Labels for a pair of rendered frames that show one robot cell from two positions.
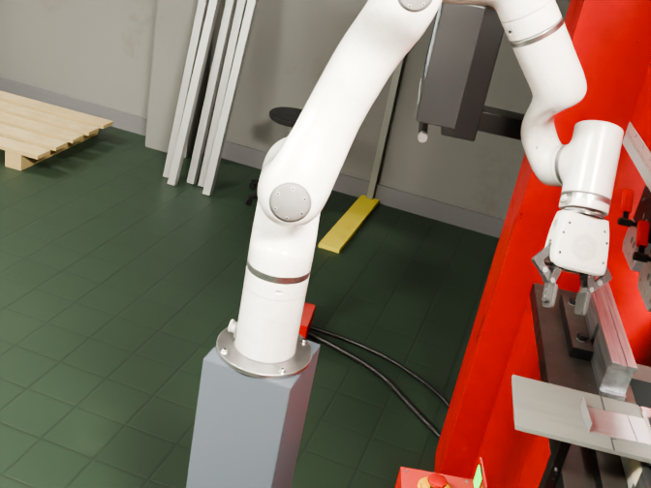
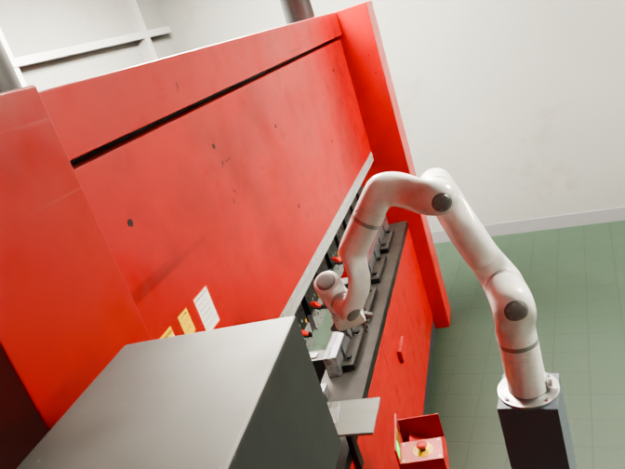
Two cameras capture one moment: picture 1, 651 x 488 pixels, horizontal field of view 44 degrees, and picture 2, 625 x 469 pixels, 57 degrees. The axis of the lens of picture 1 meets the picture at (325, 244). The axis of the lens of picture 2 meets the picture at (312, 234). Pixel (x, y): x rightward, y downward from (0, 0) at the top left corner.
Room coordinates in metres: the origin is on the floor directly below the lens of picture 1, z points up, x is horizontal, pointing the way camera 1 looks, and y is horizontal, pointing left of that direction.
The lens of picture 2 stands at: (2.98, 0.00, 2.26)
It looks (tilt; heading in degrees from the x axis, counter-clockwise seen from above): 19 degrees down; 195
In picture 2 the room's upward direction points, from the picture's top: 18 degrees counter-clockwise
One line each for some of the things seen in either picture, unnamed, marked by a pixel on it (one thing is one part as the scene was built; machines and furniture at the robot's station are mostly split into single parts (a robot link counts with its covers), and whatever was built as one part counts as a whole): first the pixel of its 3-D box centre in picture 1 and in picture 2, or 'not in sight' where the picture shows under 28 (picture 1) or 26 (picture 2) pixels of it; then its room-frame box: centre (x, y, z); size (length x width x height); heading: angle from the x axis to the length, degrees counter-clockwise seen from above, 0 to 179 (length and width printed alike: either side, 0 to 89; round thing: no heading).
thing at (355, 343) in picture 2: not in sight; (354, 348); (0.74, -0.59, 0.89); 0.30 x 0.05 x 0.03; 175
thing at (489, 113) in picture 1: (513, 137); not in sight; (2.66, -0.55, 1.17); 0.40 x 0.24 x 0.07; 175
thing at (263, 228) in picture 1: (289, 203); (512, 314); (1.39, 0.08, 1.30); 0.19 x 0.12 x 0.24; 4
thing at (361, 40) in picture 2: not in sight; (354, 187); (-0.94, -0.68, 1.15); 0.85 x 0.25 x 2.30; 85
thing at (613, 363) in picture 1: (603, 329); not in sight; (1.89, -0.75, 0.92); 0.50 x 0.06 x 0.10; 175
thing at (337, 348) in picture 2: not in sight; (363, 277); (0.08, -0.59, 0.92); 1.68 x 0.06 x 0.10; 175
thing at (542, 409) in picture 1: (578, 416); (340, 418); (1.35, -0.56, 1.00); 0.26 x 0.18 x 0.01; 85
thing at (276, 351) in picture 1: (270, 311); (523, 366); (1.36, 0.08, 1.09); 0.19 x 0.19 x 0.18
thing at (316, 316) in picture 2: not in sight; (306, 305); (0.97, -0.67, 1.26); 0.15 x 0.09 x 0.17; 175
